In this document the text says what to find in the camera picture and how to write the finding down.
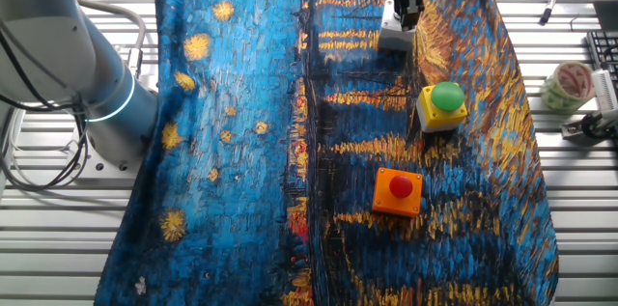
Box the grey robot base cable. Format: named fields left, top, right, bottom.
left=76, top=0, right=147, bottom=80

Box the black cable bundle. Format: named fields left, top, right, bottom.
left=0, top=20, right=91, bottom=194

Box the black keyboard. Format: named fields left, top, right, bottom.
left=585, top=30, right=618, bottom=80

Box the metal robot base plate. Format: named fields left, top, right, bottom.
left=71, top=122, right=141, bottom=182

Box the starry night painting tablecloth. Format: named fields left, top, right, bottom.
left=94, top=0, right=561, bottom=306

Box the white clamp tool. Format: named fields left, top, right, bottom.
left=559, top=111, right=618, bottom=146

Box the white box small green button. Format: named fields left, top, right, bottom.
left=377, top=0, right=417, bottom=53

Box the clear packing tape roll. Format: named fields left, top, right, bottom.
left=539, top=60, right=597, bottom=115

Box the black box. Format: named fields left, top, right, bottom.
left=592, top=0, right=618, bottom=32

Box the yellow box green mushroom button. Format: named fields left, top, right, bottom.
left=415, top=80, right=469, bottom=134

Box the orange box red button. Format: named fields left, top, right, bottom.
left=370, top=166, right=425, bottom=219

